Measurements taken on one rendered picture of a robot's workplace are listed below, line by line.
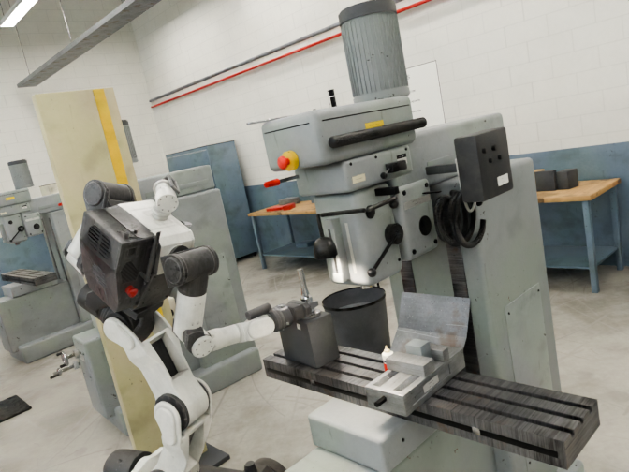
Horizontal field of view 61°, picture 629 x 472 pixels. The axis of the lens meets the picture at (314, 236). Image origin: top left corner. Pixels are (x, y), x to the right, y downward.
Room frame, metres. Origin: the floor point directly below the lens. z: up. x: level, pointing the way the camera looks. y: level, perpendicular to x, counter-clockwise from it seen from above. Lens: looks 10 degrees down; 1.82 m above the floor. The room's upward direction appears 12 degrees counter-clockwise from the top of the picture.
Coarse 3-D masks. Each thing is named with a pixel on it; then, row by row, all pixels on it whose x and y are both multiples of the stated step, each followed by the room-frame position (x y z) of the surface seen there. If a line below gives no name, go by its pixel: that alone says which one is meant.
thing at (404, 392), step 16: (432, 352) 1.65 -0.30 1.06; (448, 352) 1.65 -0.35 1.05; (448, 368) 1.64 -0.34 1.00; (368, 384) 1.58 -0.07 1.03; (384, 384) 1.56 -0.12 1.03; (400, 384) 1.54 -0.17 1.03; (416, 384) 1.52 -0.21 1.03; (432, 384) 1.57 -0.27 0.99; (368, 400) 1.57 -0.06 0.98; (400, 400) 1.47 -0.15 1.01; (416, 400) 1.51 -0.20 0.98
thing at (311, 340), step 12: (324, 312) 2.01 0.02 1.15; (300, 324) 1.96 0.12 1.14; (312, 324) 1.93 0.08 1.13; (324, 324) 1.97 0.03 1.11; (288, 336) 2.04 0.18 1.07; (300, 336) 1.97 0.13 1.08; (312, 336) 1.93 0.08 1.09; (324, 336) 1.96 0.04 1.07; (288, 348) 2.06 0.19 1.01; (300, 348) 1.99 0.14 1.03; (312, 348) 1.92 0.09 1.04; (324, 348) 1.95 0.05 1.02; (336, 348) 1.99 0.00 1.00; (300, 360) 2.00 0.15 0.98; (312, 360) 1.94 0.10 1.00; (324, 360) 1.95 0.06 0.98
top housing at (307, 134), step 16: (400, 96) 1.83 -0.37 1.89; (304, 112) 1.59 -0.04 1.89; (320, 112) 1.57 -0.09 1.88; (336, 112) 1.61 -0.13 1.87; (352, 112) 1.65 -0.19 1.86; (368, 112) 1.70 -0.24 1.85; (384, 112) 1.75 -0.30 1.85; (400, 112) 1.80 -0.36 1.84; (272, 128) 1.69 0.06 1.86; (288, 128) 1.63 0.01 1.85; (304, 128) 1.58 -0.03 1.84; (320, 128) 1.56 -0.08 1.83; (336, 128) 1.60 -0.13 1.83; (352, 128) 1.64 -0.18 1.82; (272, 144) 1.70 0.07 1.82; (288, 144) 1.64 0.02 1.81; (304, 144) 1.59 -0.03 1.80; (320, 144) 1.55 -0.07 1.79; (352, 144) 1.63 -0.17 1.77; (368, 144) 1.68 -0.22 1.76; (384, 144) 1.73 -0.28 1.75; (400, 144) 1.80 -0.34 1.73; (272, 160) 1.71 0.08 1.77; (304, 160) 1.60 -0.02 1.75; (320, 160) 1.56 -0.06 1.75; (336, 160) 1.59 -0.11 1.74
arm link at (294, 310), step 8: (280, 304) 1.93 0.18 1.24; (288, 304) 1.97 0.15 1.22; (296, 304) 1.95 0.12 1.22; (304, 304) 1.94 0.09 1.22; (280, 312) 1.89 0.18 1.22; (288, 312) 1.90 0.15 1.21; (296, 312) 1.92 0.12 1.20; (304, 312) 1.93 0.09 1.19; (288, 320) 1.89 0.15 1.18; (296, 320) 1.92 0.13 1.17
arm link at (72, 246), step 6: (78, 234) 1.85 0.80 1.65; (72, 240) 1.87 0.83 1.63; (78, 240) 1.84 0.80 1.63; (66, 246) 1.88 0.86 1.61; (72, 246) 1.85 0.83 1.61; (78, 246) 1.84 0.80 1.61; (66, 252) 1.90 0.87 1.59; (72, 252) 1.85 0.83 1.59; (78, 252) 1.84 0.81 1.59; (78, 258) 1.85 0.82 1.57; (78, 264) 1.85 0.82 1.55; (84, 276) 1.87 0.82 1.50
